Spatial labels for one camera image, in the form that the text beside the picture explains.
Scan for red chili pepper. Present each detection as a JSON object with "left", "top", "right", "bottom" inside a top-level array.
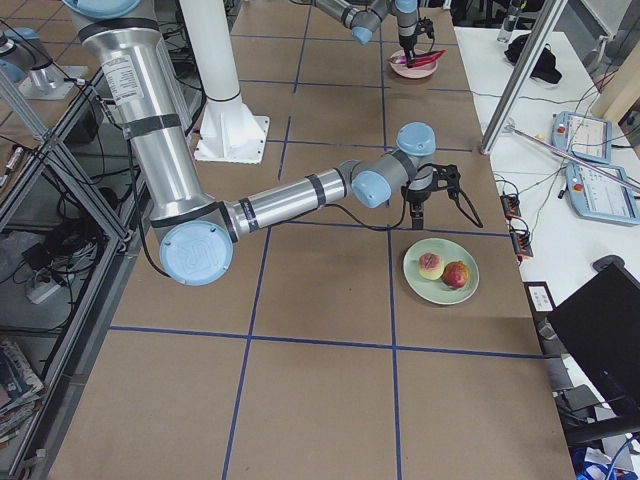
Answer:
[{"left": 406, "top": 50, "right": 446, "bottom": 68}]

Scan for red apple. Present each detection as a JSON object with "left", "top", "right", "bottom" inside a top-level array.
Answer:
[{"left": 441, "top": 260, "right": 470, "bottom": 289}]

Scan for metal grabber stick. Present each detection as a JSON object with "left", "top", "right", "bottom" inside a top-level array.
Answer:
[{"left": 503, "top": 125, "right": 640, "bottom": 194}]

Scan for green plate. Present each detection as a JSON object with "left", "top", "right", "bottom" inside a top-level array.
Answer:
[{"left": 403, "top": 238, "right": 479, "bottom": 305}]

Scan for black monitor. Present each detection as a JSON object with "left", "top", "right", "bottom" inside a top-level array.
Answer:
[{"left": 547, "top": 264, "right": 639, "bottom": 415}]

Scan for teach pendant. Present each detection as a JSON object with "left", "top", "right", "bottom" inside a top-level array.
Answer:
[
  {"left": 565, "top": 162, "right": 639, "bottom": 225},
  {"left": 551, "top": 111, "right": 613, "bottom": 165}
]

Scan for far teach pendant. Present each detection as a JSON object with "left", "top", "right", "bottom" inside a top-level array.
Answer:
[{"left": 551, "top": 111, "right": 613, "bottom": 165}]

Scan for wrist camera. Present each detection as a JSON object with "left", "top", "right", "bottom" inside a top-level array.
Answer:
[
  {"left": 433, "top": 164, "right": 461, "bottom": 196},
  {"left": 416, "top": 17, "right": 435, "bottom": 40}
]

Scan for pale peach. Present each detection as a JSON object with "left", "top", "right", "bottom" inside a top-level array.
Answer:
[{"left": 418, "top": 252, "right": 445, "bottom": 281}]

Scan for clear water bottle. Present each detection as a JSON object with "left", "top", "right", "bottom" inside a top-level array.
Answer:
[{"left": 497, "top": 0, "right": 521, "bottom": 43}]

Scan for aluminium frame post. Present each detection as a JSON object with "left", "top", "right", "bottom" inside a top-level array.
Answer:
[{"left": 479, "top": 0, "right": 568, "bottom": 155}]

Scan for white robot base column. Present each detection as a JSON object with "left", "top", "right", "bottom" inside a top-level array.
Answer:
[{"left": 180, "top": 0, "right": 270, "bottom": 164}]

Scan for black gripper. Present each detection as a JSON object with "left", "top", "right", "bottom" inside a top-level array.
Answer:
[
  {"left": 398, "top": 19, "right": 418, "bottom": 58},
  {"left": 404, "top": 174, "right": 433, "bottom": 230}
]

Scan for white paper label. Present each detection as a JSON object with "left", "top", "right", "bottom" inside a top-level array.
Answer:
[{"left": 529, "top": 286, "right": 554, "bottom": 312}]

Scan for aluminium table frame rail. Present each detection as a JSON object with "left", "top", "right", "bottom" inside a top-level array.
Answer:
[{"left": 1, "top": 68, "right": 151, "bottom": 479}]

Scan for black bag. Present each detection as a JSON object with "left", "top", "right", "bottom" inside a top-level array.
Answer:
[{"left": 503, "top": 33, "right": 564, "bottom": 85}]

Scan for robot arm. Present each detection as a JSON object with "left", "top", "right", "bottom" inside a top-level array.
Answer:
[
  {"left": 68, "top": 1, "right": 436, "bottom": 286},
  {"left": 311, "top": 0, "right": 420, "bottom": 64}
]

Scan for stack of books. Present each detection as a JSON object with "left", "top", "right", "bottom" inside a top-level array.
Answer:
[{"left": 1, "top": 337, "right": 45, "bottom": 448}]

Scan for orange electronics board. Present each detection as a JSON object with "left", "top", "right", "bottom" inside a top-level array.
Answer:
[{"left": 500, "top": 193, "right": 534, "bottom": 264}]

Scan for pink plate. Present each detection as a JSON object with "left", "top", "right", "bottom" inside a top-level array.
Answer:
[{"left": 387, "top": 50, "right": 439, "bottom": 79}]

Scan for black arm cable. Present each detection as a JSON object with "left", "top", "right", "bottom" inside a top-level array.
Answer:
[{"left": 319, "top": 162, "right": 484, "bottom": 232}]

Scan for near teach pendant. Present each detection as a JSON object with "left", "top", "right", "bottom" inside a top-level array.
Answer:
[{"left": 565, "top": 162, "right": 639, "bottom": 225}]

